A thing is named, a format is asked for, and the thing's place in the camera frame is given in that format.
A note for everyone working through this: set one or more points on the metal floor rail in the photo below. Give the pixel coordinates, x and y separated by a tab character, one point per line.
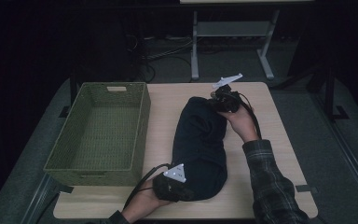
348	155
37	202

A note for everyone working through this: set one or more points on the black metal stand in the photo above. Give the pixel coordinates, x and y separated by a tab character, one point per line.
330	93

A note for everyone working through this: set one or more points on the green woven basket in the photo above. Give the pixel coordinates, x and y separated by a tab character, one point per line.
105	130

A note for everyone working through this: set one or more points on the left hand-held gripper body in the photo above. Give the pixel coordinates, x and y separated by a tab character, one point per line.
169	188

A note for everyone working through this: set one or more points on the dark navy shirt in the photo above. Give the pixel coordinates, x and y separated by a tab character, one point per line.
199	149

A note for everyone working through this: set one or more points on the black table leg bracket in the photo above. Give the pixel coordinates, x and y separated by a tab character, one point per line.
71	93

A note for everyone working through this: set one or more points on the grey tape strip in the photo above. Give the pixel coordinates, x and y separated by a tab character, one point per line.
306	188

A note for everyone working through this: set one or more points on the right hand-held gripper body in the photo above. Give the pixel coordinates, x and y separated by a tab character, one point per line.
227	99

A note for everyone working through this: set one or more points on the white metal stand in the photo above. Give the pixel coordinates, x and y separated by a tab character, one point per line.
230	28

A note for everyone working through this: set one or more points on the person's left hand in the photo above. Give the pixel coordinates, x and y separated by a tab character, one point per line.
143	203

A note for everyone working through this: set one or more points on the person's right hand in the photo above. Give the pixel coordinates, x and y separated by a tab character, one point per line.
240	123

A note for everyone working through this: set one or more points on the black tape strip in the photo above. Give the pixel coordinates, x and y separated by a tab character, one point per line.
64	188

